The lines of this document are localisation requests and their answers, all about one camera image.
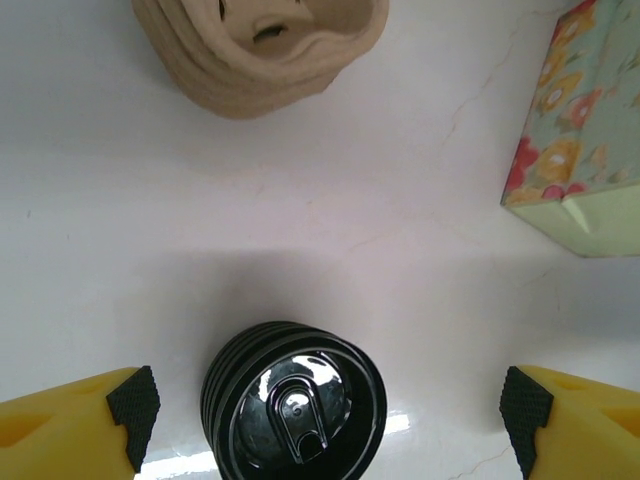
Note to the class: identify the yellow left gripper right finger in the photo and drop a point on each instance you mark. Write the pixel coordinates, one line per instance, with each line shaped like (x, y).
(590, 430)

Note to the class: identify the stack of black cup lids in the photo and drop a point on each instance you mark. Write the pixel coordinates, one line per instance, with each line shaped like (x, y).
(217, 380)

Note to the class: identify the floral paper gift bag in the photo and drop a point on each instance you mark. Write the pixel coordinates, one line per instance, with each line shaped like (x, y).
(575, 100)

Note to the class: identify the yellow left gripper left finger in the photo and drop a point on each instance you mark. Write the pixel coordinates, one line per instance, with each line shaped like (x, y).
(60, 430)

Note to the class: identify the stack of pulp cup carriers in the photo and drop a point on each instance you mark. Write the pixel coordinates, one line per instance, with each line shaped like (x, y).
(260, 65)

